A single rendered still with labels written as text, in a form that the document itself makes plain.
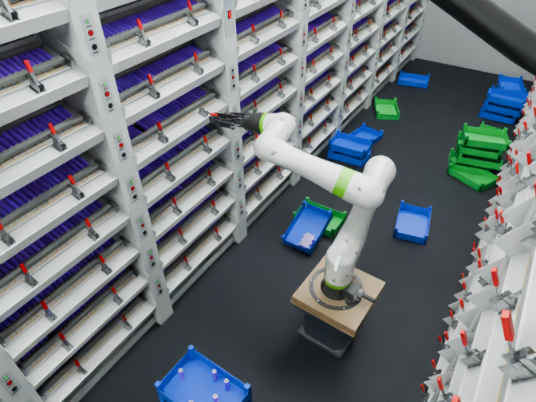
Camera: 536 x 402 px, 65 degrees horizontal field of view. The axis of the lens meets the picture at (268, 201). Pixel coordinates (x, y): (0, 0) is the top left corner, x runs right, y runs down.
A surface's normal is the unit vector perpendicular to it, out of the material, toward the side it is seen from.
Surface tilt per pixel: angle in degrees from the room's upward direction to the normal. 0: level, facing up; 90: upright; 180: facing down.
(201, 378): 0
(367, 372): 0
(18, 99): 20
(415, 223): 0
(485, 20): 79
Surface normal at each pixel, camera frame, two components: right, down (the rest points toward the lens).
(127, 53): 0.28, -0.61
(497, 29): -0.44, 0.41
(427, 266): 0.00, -0.77
